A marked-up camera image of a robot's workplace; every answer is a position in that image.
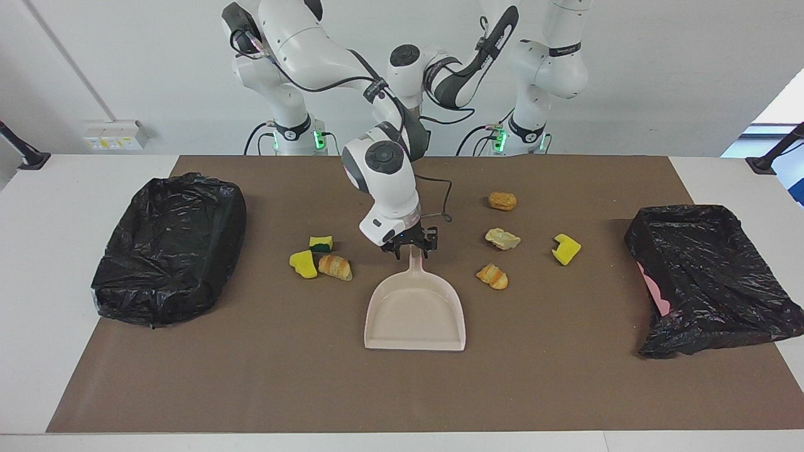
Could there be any beige plastic dustpan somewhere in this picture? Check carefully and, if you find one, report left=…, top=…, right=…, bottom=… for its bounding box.
left=364, top=246, right=467, bottom=352

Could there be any toy croissant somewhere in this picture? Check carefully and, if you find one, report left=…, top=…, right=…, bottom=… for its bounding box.
left=475, top=263, right=509, bottom=291
left=318, top=254, right=353, bottom=282

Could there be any pale bread piece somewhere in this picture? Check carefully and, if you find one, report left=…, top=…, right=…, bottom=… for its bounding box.
left=485, top=228, right=521, bottom=251

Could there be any yellow sponge piece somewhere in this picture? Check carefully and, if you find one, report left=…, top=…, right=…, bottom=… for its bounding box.
left=289, top=250, right=318, bottom=279
left=551, top=234, right=582, bottom=266

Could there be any pink plastic bin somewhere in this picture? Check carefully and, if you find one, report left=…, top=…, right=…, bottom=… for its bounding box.
left=637, top=261, right=671, bottom=318

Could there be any black trash bag bin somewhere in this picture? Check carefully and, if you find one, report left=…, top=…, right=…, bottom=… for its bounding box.
left=624, top=204, right=804, bottom=360
left=91, top=174, right=247, bottom=328

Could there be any brown table mat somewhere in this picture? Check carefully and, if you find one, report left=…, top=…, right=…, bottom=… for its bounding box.
left=46, top=155, right=804, bottom=434

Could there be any bright window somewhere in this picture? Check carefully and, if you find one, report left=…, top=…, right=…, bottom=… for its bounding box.
left=721, top=68, right=804, bottom=207

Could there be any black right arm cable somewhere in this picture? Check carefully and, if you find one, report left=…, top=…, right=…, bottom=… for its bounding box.
left=229, top=28, right=454, bottom=223

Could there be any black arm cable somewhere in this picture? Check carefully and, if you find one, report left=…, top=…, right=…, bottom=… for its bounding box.
left=229, top=28, right=454, bottom=223
left=418, top=16, right=503, bottom=126

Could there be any black left base cable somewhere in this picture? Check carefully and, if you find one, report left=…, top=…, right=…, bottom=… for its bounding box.
left=455, top=107, right=519, bottom=156

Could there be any black base cable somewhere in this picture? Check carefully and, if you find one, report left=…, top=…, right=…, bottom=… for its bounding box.
left=455, top=107, right=519, bottom=156
left=244, top=122, right=277, bottom=156

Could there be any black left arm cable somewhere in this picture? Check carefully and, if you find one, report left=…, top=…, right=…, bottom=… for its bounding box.
left=418, top=16, right=503, bottom=126

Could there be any black right base cable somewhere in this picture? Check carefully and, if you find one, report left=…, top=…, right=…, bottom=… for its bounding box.
left=244, top=122, right=277, bottom=156

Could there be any white wall power outlet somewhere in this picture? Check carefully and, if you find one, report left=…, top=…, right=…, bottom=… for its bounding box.
left=82, top=120, right=150, bottom=151

